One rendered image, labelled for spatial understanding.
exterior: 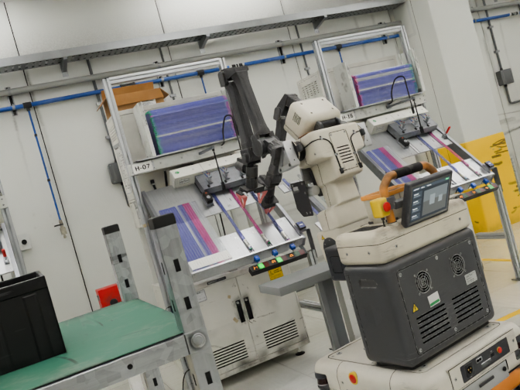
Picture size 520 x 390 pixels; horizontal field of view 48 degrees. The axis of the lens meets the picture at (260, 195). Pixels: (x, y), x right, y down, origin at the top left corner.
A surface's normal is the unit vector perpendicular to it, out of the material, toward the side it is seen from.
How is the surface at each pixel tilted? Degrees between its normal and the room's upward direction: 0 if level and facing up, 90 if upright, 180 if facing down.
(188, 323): 90
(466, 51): 90
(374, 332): 90
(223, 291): 90
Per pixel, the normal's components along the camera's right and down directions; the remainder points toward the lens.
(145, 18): 0.39, -0.07
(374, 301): -0.79, 0.24
